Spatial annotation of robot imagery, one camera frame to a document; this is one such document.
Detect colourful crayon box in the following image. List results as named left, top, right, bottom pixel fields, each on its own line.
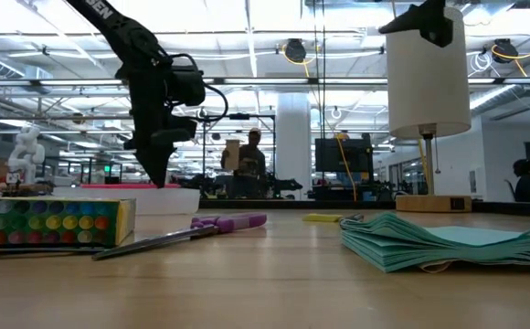
left=0, top=196, right=137, bottom=250

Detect purple handled scissors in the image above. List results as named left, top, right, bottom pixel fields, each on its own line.
left=91, top=212, right=269, bottom=261

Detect yellow-green eraser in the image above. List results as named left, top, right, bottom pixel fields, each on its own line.
left=302, top=213, right=344, bottom=224

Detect standing person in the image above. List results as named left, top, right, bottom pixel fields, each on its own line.
left=220, top=127, right=267, bottom=198

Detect tan cardboard box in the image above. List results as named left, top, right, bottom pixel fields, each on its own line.
left=224, top=139, right=241, bottom=172

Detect white robot figure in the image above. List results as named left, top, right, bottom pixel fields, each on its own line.
left=7, top=125, right=46, bottom=185

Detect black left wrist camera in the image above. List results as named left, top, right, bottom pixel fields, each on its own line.
left=168, top=65, right=207, bottom=109

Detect black ceiling cable reel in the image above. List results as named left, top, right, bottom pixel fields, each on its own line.
left=282, top=38, right=307, bottom=64
left=492, top=38, right=518, bottom=65

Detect light blue sticky note pad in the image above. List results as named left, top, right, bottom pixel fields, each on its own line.
left=340, top=212, right=530, bottom=274

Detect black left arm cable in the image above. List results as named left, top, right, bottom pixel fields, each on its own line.
left=168, top=52, right=229, bottom=124

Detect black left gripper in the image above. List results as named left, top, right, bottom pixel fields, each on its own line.
left=115, top=52, right=197, bottom=189

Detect black monitor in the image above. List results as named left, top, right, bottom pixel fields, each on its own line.
left=314, top=136, right=375, bottom=174

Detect clear plastic container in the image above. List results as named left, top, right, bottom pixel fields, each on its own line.
left=52, top=186, right=201, bottom=216

